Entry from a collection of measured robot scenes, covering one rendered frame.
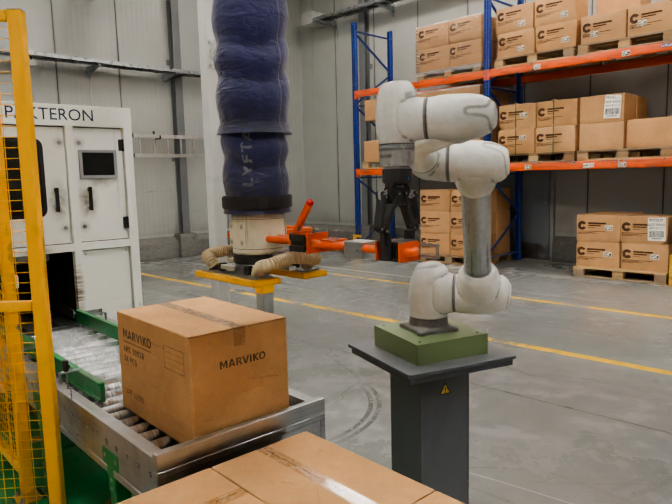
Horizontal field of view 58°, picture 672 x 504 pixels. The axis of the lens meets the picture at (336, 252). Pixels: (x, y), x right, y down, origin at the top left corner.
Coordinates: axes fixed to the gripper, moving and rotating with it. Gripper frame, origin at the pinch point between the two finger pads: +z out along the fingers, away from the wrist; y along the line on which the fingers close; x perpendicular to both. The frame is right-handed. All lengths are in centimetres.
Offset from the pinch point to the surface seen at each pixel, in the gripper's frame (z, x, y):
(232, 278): 12, -54, 15
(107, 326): 65, -249, -21
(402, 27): -307, -705, -812
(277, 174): -20, -49, 1
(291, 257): 5.3, -40.2, 3.0
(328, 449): 73, -44, -13
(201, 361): 42, -73, 17
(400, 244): -1.6, 4.8, 4.5
